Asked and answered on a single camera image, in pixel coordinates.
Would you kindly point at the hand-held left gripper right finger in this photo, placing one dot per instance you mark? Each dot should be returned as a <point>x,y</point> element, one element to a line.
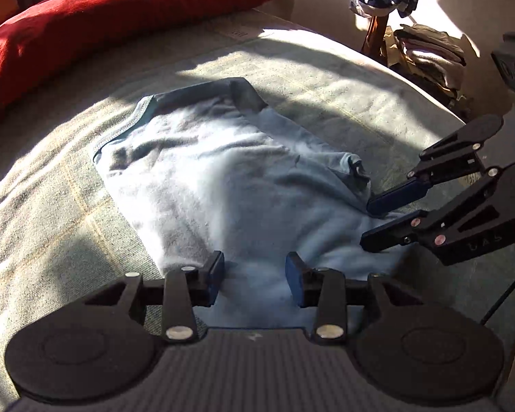
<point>294,279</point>

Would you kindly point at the grey-green plaid bed sheet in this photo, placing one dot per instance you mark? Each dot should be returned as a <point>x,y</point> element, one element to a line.
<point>47,189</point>

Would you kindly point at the beige folded clothes pile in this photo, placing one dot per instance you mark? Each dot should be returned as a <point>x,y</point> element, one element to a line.
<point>433,55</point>

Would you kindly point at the red quilt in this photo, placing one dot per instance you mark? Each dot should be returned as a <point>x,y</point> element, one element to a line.
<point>111,13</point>

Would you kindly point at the light blue cartoon-print shirt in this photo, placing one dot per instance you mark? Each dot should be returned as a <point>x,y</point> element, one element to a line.
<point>219,189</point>

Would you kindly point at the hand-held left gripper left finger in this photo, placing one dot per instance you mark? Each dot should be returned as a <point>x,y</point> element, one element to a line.
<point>216,277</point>

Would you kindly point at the wooden chair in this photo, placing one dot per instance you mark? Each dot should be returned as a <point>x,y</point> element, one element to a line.
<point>373,36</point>

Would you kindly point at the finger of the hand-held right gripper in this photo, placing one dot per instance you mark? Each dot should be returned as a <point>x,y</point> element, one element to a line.
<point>390,235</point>
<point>395,199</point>

